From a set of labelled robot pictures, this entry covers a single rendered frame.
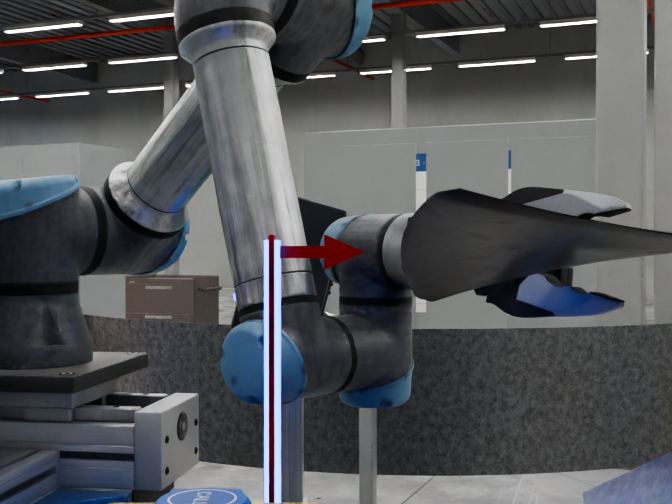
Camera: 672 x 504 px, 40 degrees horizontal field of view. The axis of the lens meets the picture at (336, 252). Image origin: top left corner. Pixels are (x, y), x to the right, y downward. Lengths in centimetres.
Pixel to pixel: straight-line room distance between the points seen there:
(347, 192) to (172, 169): 609
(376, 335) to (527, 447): 176
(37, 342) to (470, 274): 60
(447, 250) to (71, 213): 63
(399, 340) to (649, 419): 195
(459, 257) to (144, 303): 701
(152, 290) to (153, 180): 644
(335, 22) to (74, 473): 59
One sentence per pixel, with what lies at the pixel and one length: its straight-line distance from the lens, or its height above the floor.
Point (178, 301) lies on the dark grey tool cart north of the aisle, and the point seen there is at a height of 71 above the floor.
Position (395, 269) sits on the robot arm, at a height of 116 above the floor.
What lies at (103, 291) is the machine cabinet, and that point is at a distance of 1069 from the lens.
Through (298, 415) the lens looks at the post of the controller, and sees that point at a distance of 116.
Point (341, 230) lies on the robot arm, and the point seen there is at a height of 120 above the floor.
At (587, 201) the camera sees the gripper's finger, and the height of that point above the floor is 122.
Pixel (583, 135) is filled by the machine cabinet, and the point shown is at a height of 194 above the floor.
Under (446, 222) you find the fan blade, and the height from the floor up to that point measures 120.
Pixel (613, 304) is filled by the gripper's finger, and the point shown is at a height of 114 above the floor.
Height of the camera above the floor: 119
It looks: 1 degrees down
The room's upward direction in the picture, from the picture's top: straight up
